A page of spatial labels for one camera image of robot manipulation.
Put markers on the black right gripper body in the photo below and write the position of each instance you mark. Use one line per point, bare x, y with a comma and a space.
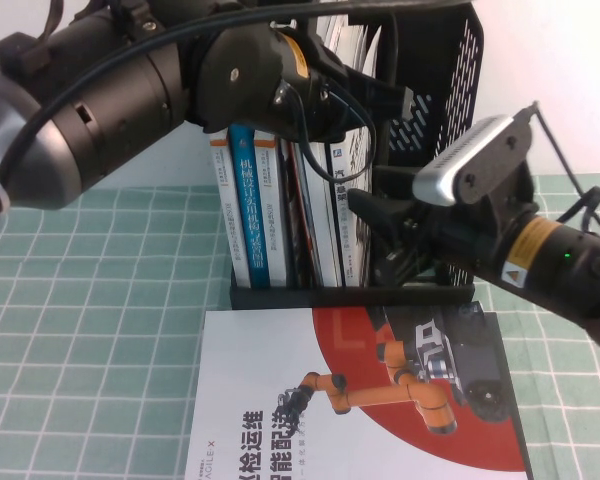
430, 240

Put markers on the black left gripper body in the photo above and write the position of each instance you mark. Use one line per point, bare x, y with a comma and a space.
325, 100

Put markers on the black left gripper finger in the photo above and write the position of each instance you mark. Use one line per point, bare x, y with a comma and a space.
380, 87

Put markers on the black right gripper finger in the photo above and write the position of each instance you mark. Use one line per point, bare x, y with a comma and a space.
395, 176
385, 210

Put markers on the white car suspension book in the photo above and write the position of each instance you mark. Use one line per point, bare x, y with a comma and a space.
341, 167

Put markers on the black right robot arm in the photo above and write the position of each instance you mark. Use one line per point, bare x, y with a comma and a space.
570, 270

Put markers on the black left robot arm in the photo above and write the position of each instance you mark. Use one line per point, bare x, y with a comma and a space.
105, 100

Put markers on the black plastic book holder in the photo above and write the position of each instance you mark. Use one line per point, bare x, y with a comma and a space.
355, 297

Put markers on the white book orange band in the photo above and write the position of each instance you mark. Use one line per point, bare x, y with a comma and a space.
230, 210
275, 215

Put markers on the blue spine book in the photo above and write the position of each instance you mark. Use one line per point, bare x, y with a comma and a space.
252, 200

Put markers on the thin printed booklet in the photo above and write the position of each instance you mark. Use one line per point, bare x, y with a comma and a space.
372, 45

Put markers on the thick white spine magazine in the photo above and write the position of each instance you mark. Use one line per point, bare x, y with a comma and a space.
327, 225

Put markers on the white cover dark magazine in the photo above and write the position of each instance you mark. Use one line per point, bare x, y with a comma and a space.
289, 225

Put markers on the white red robot brochure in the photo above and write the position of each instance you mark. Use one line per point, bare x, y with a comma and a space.
260, 360

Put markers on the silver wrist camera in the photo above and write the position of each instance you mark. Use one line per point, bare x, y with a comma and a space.
455, 160

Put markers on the black camera bracket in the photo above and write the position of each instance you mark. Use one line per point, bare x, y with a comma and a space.
500, 165

